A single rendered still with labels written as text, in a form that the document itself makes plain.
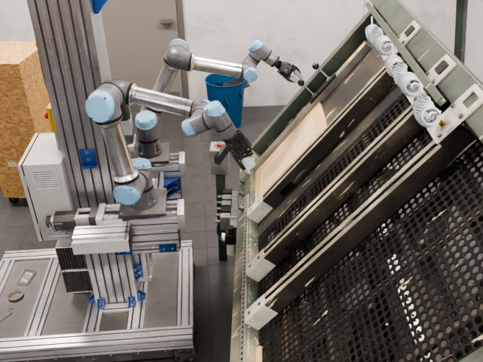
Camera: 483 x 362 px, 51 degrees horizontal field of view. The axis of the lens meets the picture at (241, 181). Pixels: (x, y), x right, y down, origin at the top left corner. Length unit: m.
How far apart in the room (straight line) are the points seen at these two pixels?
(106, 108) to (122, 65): 3.67
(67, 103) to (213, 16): 3.33
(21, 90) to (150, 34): 1.99
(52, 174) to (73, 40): 0.67
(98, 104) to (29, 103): 2.00
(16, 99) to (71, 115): 1.62
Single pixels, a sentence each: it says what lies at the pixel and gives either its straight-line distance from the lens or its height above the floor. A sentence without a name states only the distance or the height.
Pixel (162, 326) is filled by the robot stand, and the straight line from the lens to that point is 3.04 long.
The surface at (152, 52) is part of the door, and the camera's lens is 5.67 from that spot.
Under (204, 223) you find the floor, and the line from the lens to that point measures 4.07.
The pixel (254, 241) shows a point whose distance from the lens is 2.47.
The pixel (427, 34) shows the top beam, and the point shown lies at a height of 1.89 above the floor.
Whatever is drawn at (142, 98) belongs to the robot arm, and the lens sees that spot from 2.21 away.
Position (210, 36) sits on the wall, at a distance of 5.66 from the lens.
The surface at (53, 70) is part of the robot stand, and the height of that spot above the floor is 1.68.
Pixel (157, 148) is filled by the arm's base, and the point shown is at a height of 1.08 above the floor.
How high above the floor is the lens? 2.47
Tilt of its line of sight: 33 degrees down
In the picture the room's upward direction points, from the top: straight up
